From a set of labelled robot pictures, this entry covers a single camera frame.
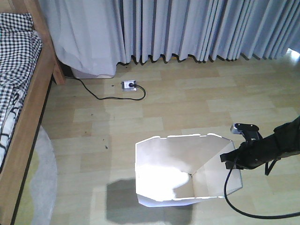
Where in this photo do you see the white plastic trash bin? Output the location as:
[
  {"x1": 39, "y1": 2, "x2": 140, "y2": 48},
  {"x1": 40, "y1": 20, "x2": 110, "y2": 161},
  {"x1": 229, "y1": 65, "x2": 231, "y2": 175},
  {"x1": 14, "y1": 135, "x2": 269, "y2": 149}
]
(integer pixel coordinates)
[{"x1": 135, "y1": 133, "x2": 243, "y2": 207}]

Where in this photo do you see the wooden bed frame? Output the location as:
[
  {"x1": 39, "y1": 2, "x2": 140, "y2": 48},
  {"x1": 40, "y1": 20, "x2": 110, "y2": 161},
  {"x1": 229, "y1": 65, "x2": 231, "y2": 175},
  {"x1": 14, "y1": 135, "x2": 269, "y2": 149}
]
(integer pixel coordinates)
[{"x1": 0, "y1": 0, "x2": 65, "y2": 225}]

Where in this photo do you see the round grey rug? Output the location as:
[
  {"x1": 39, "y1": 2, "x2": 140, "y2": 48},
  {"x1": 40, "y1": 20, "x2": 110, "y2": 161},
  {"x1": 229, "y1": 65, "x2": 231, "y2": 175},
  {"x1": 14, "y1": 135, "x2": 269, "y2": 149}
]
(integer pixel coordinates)
[{"x1": 15, "y1": 127, "x2": 58, "y2": 225}]

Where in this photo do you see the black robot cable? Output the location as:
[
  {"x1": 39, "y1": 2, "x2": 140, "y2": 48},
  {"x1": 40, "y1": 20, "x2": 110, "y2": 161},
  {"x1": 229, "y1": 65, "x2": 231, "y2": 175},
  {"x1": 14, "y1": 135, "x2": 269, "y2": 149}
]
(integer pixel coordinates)
[{"x1": 224, "y1": 167, "x2": 300, "y2": 219}]

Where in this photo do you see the black power cord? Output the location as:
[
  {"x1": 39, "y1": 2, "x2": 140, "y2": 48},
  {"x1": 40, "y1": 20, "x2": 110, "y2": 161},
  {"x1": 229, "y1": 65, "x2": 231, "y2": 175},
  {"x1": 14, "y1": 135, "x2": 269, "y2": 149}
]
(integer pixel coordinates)
[{"x1": 64, "y1": 76, "x2": 147, "y2": 101}]

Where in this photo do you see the light grey curtain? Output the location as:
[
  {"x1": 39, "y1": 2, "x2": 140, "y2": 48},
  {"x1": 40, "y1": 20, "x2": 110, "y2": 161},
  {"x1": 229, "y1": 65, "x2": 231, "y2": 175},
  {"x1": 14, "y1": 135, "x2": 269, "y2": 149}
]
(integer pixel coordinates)
[{"x1": 40, "y1": 0, "x2": 300, "y2": 79}]

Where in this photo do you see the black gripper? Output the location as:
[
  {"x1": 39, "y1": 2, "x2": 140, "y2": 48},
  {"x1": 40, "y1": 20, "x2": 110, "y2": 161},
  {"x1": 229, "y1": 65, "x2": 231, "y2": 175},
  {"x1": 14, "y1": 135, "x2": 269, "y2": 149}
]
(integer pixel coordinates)
[{"x1": 220, "y1": 136, "x2": 270, "y2": 170}]

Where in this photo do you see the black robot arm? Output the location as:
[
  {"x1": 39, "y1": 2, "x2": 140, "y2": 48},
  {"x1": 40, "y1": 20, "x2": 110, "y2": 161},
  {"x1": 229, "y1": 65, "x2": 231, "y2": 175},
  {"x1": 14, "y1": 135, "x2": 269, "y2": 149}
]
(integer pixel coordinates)
[{"x1": 220, "y1": 117, "x2": 300, "y2": 170}]

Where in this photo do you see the silver floor outlet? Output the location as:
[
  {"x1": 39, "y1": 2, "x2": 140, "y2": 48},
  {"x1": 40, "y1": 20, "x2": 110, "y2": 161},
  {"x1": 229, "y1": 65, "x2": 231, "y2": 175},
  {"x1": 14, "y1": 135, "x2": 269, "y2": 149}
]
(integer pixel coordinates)
[{"x1": 121, "y1": 80, "x2": 137, "y2": 91}]

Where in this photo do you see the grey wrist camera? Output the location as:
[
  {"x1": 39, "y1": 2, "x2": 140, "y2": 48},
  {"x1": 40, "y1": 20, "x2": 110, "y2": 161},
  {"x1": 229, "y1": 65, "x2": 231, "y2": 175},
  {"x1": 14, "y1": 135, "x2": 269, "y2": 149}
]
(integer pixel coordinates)
[{"x1": 230, "y1": 123, "x2": 259, "y2": 135}]

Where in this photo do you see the black white checkered bedding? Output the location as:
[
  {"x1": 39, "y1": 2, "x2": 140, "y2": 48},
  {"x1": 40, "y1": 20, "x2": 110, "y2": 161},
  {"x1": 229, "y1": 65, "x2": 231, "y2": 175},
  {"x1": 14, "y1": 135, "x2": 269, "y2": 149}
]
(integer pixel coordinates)
[{"x1": 0, "y1": 13, "x2": 43, "y2": 161}]

